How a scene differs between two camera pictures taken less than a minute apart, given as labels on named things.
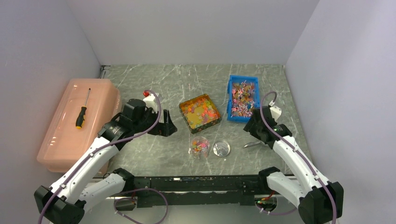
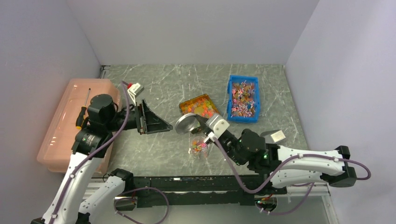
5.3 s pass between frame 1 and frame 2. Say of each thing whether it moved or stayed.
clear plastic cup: stayed
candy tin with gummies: stayed
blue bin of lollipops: stayed
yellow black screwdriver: stayed
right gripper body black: moved
